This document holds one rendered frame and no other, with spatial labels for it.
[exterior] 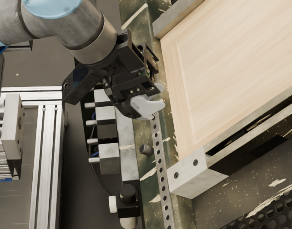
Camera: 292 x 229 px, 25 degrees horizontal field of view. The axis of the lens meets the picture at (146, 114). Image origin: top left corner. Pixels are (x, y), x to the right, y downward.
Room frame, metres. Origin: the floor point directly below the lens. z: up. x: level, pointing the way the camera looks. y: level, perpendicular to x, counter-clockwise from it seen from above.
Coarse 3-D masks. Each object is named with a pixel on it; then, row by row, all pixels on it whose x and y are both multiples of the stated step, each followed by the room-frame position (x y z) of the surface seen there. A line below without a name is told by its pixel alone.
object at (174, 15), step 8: (184, 0) 1.25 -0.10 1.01; (192, 0) 1.23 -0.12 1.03; (200, 0) 1.23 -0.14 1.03; (176, 8) 1.25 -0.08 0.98; (184, 8) 1.23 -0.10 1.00; (192, 8) 1.23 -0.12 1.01; (160, 16) 1.27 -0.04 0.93; (168, 16) 1.24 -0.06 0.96; (176, 16) 1.22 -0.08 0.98; (184, 16) 1.23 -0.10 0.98; (152, 24) 1.26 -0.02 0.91; (160, 24) 1.24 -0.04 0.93; (168, 24) 1.22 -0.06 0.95; (176, 24) 1.22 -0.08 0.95; (160, 32) 1.22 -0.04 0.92
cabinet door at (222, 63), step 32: (224, 0) 1.18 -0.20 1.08; (256, 0) 1.12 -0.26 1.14; (288, 0) 1.06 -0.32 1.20; (192, 32) 1.16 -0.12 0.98; (224, 32) 1.10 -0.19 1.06; (256, 32) 1.04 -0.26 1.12; (288, 32) 0.98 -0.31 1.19; (192, 64) 1.07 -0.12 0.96; (224, 64) 1.01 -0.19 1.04; (256, 64) 0.95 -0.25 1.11; (288, 64) 0.90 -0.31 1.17; (192, 96) 0.98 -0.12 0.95; (224, 96) 0.92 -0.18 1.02; (256, 96) 0.88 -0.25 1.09; (192, 128) 0.89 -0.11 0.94; (224, 128) 0.84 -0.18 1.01
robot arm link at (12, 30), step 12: (0, 0) 0.69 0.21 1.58; (12, 0) 0.68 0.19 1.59; (0, 12) 0.67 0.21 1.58; (12, 12) 0.66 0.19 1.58; (0, 24) 0.66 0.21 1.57; (12, 24) 0.65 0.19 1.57; (24, 24) 0.65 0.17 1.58; (0, 36) 0.65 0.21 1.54; (12, 36) 0.65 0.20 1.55; (24, 36) 0.65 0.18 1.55
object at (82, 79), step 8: (80, 64) 0.68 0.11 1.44; (72, 72) 0.68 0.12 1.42; (80, 72) 0.67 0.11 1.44; (88, 72) 0.65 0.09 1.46; (96, 72) 0.64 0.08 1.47; (104, 72) 0.65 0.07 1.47; (64, 80) 0.68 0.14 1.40; (72, 80) 0.67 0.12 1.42; (80, 80) 0.65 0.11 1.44; (88, 80) 0.64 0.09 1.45; (96, 80) 0.65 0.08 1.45; (64, 88) 0.66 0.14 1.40; (72, 88) 0.65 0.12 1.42; (80, 88) 0.64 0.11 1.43; (88, 88) 0.65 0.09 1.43; (64, 96) 0.65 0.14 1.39; (72, 96) 0.64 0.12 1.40; (80, 96) 0.65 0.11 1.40; (72, 104) 0.65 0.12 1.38
